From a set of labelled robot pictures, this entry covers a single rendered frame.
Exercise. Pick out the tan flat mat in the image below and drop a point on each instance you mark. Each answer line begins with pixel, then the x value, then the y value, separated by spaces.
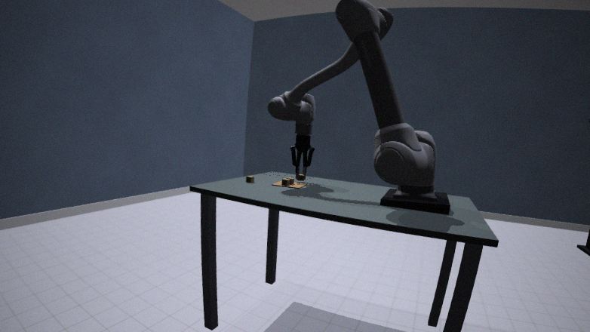
pixel 295 185

